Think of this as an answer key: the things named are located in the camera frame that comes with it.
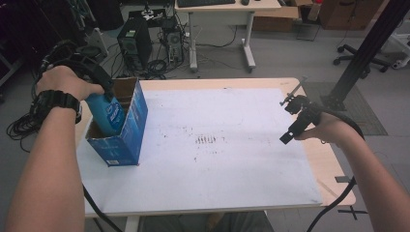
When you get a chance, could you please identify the blue bottle with white cap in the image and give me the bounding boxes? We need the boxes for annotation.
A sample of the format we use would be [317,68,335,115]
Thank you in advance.
[84,92,128,137]

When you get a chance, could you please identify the white desk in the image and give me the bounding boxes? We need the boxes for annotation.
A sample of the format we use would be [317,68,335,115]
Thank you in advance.
[173,0,282,73]

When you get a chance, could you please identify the black box with white print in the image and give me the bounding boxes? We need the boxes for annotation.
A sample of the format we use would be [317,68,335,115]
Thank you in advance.
[128,8,169,29]

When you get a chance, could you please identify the small grey computer case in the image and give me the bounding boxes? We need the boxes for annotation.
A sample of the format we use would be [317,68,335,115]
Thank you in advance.
[163,29,185,65]

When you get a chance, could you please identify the person's left hand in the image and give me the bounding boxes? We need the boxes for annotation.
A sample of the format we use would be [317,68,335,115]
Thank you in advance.
[35,65,106,103]

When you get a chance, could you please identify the flat cardboard box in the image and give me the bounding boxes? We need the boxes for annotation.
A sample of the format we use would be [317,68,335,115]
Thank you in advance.
[252,5,301,33]

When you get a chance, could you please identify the black computer tower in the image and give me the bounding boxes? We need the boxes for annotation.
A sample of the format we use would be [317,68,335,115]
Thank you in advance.
[116,16,153,72]

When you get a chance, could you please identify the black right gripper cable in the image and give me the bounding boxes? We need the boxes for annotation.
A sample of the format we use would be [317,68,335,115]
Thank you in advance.
[305,104,366,232]

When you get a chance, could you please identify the black keyboard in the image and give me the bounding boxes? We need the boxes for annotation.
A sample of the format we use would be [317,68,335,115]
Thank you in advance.
[176,0,237,9]

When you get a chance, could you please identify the white foam mat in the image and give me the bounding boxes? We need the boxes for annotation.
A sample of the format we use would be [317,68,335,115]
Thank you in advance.
[75,87,324,218]

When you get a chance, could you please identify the person's right hand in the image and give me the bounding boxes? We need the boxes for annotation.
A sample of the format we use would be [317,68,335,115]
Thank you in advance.
[294,113,356,150]

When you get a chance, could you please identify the black metal post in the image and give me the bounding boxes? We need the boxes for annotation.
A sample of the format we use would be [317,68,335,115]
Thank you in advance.
[320,0,410,112]

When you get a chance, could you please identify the black office chair base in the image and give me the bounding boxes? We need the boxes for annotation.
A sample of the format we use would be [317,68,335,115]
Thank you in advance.
[333,43,392,74]

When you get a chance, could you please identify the bundle of black cables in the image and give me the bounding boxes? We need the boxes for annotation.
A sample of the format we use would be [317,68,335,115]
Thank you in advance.
[6,109,44,153]

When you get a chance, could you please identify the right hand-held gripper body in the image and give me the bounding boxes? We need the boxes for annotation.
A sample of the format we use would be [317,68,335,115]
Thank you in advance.
[278,75,323,128]

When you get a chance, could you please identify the white stand base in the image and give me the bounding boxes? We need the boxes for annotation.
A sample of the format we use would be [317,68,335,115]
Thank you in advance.
[84,26,109,58]

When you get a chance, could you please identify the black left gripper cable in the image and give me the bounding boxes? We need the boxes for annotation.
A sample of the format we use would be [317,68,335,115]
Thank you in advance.
[30,39,124,232]

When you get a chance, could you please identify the black wristwatch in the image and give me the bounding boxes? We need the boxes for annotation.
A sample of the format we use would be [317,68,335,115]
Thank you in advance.
[29,89,83,126]

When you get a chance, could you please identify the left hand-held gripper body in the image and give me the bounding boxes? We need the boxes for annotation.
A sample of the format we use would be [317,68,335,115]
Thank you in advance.
[68,44,115,96]

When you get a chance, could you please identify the white table leg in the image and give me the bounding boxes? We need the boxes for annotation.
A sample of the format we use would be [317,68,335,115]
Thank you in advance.
[124,216,141,232]

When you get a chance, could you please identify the blue cardboard box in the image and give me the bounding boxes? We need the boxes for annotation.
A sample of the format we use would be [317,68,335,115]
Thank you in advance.
[84,76,150,168]

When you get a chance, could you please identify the black tape cross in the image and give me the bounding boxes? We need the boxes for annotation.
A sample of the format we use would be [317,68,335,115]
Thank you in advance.
[337,205,369,221]

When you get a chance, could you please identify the wooden table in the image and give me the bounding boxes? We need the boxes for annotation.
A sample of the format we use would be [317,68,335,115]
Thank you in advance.
[73,76,358,220]

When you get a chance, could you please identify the person's grey trousers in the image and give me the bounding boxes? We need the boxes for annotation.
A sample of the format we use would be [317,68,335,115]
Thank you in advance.
[138,211,276,232]

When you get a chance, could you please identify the dark grey floor mat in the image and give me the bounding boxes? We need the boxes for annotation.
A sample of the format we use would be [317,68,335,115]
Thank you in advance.
[301,80,390,137]

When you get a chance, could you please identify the large cardboard box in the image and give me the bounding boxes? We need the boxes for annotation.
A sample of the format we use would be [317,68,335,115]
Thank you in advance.
[318,0,385,32]

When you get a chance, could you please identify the dark curtain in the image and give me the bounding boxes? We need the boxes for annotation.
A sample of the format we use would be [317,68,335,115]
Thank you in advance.
[0,0,88,85]

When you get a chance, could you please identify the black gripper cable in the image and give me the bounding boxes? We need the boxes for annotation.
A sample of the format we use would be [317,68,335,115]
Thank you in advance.
[30,39,124,232]
[305,104,366,232]

